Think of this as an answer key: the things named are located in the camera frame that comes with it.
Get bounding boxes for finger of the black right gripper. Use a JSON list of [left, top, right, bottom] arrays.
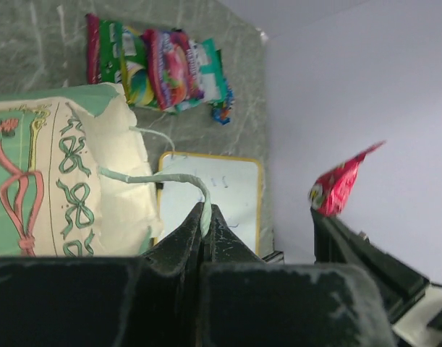
[[310, 210, 430, 323]]

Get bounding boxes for green yellow chips bag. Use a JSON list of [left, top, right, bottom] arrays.
[[118, 25, 159, 110]]

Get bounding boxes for green white paper bag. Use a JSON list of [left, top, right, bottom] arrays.
[[0, 83, 210, 257]]

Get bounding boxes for blue M&M's packet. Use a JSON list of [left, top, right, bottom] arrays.
[[211, 83, 235, 125]]

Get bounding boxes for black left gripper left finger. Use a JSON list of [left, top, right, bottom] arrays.
[[0, 205, 202, 346]]

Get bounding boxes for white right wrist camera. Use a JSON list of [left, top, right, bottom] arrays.
[[388, 283, 442, 347]]

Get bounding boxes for yellow framed whiteboard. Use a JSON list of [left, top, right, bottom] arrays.
[[155, 152, 263, 254]]

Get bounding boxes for purple Fox's candy bag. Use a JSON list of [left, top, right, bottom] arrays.
[[85, 13, 101, 85]]

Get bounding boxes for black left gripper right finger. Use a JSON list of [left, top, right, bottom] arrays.
[[200, 206, 394, 346]]

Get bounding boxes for pink fruit candy bag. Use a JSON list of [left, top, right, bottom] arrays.
[[141, 28, 204, 111]]

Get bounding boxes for small red snack packet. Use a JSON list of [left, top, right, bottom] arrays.
[[308, 141, 386, 216]]

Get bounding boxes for teal snack packet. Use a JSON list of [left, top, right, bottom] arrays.
[[174, 38, 227, 112]]

